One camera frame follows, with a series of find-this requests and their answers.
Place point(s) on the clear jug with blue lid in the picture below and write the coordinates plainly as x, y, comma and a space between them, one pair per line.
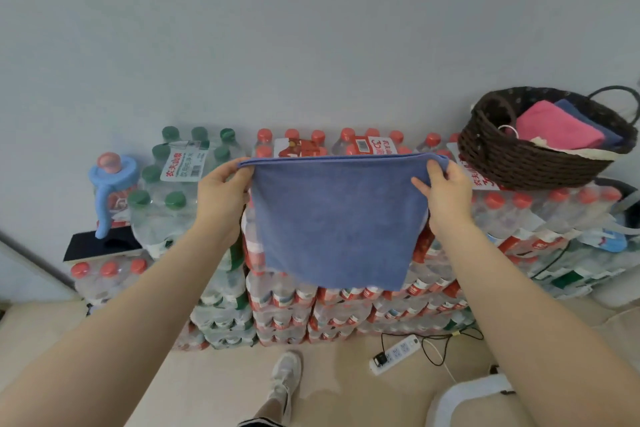
112, 171

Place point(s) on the blue towel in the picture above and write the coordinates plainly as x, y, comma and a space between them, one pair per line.
340, 221
600, 124

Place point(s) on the person's right forearm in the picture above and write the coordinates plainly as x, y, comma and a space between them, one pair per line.
540, 341

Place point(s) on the person's left leg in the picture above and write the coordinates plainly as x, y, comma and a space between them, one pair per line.
270, 409

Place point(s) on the black striped shorts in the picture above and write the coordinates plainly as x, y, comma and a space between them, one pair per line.
260, 423

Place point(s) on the black smartphone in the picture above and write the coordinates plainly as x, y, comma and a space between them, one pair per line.
90, 249

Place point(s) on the white gym frame grey panel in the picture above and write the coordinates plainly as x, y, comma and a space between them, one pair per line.
465, 394

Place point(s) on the person's left forearm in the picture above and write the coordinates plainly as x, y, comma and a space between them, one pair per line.
115, 341

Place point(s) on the white power strip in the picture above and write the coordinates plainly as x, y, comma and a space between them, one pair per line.
397, 354

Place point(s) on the stack of bottled water packs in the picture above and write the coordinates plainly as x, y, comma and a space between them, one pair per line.
285, 311

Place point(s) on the person's right hand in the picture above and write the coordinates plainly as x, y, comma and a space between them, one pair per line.
450, 201

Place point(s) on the person's left shoe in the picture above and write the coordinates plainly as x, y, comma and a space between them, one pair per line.
286, 374

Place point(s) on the person's left hand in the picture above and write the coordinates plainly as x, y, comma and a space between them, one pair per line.
222, 206

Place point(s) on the brown wicker basket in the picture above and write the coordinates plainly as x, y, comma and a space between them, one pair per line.
520, 166

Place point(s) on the pink towel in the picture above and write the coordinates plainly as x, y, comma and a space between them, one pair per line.
555, 126

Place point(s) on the grey trash bin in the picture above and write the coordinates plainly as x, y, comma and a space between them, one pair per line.
622, 211

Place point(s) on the white zip tie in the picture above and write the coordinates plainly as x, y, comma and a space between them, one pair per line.
510, 129

